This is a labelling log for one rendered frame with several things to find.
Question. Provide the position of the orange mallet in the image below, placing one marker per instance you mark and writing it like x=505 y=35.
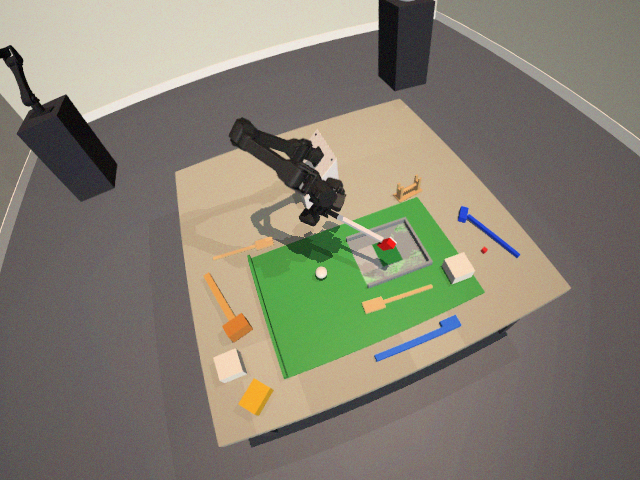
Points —
x=236 y=327

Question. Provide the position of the white golf ball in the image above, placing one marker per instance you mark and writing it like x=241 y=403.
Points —
x=321 y=272

